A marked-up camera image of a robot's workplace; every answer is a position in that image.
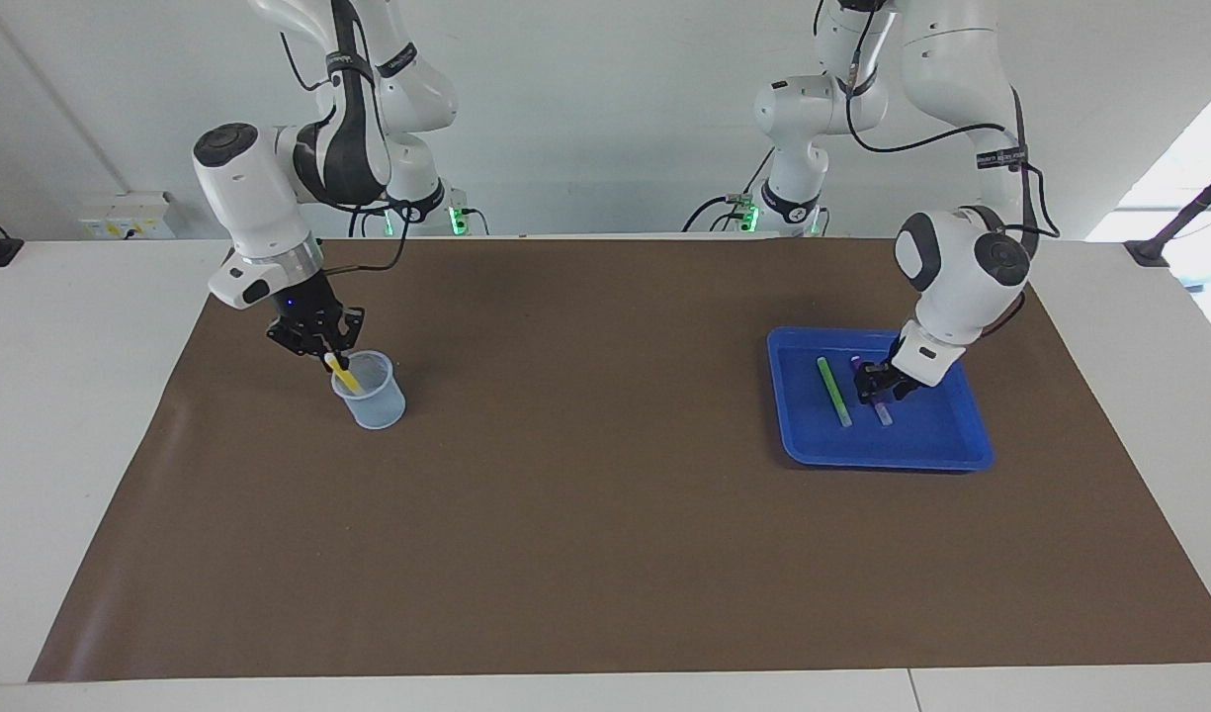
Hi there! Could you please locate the black angled stand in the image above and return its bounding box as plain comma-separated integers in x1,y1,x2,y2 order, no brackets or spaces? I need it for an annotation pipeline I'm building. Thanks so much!
1124,158,1211,268

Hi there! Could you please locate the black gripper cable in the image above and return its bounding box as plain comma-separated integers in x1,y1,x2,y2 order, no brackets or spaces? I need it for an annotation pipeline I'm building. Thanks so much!
279,0,413,278
813,0,1061,342

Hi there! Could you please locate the green marker pen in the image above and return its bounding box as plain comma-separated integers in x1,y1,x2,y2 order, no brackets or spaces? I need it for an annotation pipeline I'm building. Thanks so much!
817,357,853,428

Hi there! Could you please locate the brown table mat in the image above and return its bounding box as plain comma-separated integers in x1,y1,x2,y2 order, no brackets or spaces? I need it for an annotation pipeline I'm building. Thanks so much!
29,237,1211,683

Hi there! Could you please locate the translucent plastic cup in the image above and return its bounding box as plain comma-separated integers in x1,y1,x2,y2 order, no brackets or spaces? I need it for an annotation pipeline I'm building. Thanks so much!
331,350,406,431

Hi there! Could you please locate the purple marker pen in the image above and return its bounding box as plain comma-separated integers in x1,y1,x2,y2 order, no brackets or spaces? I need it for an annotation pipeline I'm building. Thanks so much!
849,356,894,427

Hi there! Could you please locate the black base cable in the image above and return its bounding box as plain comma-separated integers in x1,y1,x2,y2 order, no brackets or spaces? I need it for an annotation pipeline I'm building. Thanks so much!
682,148,776,234
348,203,492,238

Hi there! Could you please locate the blue plastic tray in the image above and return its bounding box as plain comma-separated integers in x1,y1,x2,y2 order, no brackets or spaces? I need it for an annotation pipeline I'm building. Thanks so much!
767,327,995,472

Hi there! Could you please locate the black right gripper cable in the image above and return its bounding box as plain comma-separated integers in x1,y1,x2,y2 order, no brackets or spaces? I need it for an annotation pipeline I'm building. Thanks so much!
279,0,413,278

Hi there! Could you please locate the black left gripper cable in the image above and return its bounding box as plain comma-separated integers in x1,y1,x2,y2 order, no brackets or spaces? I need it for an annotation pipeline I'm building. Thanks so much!
813,0,1061,342

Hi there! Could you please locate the white wall outlet box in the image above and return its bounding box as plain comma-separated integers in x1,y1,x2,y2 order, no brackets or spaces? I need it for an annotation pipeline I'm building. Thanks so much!
79,191,176,241

